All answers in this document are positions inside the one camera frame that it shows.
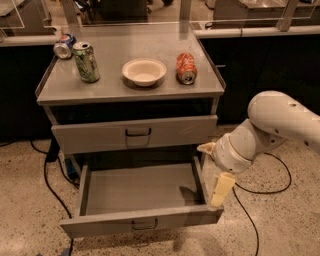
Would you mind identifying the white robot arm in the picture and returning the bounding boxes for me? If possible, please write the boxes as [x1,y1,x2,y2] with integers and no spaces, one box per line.
[197,91,320,208]

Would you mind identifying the grey top drawer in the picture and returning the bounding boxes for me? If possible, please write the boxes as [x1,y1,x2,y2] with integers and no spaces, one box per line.
[52,115,217,154]

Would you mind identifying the white paper bowl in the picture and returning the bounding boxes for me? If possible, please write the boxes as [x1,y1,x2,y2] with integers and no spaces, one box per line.
[122,58,167,87]

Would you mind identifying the blue red soda can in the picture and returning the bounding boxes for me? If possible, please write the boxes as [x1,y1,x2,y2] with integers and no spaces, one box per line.
[53,34,76,59]

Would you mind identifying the black cable floor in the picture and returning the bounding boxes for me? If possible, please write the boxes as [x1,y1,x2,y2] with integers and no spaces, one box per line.
[29,139,81,256]
[207,149,293,256]

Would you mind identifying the black cable right floor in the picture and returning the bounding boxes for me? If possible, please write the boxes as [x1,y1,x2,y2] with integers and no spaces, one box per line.
[207,149,293,256]

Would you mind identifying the grey metal drawer cabinet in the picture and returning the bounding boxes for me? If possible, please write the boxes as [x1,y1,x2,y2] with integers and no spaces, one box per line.
[35,22,227,174]

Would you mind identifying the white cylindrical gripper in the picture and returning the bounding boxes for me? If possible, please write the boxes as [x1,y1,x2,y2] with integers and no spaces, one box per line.
[197,133,252,207]

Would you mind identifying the green soda can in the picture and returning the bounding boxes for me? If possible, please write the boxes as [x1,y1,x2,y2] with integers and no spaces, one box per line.
[73,42,100,83]

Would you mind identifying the white counter rail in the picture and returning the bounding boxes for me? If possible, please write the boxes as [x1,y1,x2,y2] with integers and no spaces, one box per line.
[193,25,320,39]

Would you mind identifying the orange soda can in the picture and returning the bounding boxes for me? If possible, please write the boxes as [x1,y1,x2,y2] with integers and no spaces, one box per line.
[176,52,197,85]

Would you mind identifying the grey drawer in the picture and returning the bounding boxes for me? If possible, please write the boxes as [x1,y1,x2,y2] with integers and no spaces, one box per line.
[60,158,223,238]
[52,115,217,154]

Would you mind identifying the black cable left floor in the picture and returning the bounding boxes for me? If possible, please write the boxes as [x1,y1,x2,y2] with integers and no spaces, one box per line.
[29,139,81,256]

